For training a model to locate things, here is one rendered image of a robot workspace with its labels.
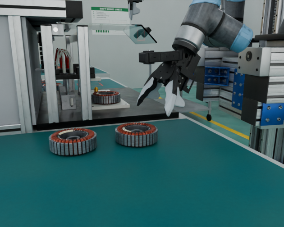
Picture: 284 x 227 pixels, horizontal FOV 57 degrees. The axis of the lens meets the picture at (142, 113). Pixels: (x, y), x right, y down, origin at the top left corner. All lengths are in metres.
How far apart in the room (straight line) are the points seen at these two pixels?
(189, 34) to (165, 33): 6.20
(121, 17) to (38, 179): 6.16
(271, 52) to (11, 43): 0.77
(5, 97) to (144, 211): 0.54
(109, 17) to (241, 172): 6.10
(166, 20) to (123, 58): 1.42
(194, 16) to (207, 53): 0.64
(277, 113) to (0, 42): 0.90
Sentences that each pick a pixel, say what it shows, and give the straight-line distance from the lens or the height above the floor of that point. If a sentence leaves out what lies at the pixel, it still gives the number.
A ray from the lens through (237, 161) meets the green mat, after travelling 0.61.
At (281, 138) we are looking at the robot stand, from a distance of 1.36.
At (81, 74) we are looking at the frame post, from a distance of 0.81.
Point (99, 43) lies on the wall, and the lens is 6.43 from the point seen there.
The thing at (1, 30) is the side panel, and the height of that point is 1.03.
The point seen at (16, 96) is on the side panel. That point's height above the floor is 0.86.
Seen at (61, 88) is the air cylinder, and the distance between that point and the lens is 1.23.
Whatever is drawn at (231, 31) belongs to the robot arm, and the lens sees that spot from 0.78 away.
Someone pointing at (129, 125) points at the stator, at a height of 0.78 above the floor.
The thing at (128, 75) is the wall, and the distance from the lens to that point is 6.62.
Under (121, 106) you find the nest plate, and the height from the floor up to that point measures 0.78.
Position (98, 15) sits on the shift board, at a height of 1.72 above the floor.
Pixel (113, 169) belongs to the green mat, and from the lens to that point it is 0.55.
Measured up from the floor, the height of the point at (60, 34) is 1.03.
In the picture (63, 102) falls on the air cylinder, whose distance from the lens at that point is 0.99.
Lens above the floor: 0.99
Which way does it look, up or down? 14 degrees down
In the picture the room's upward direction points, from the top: straight up
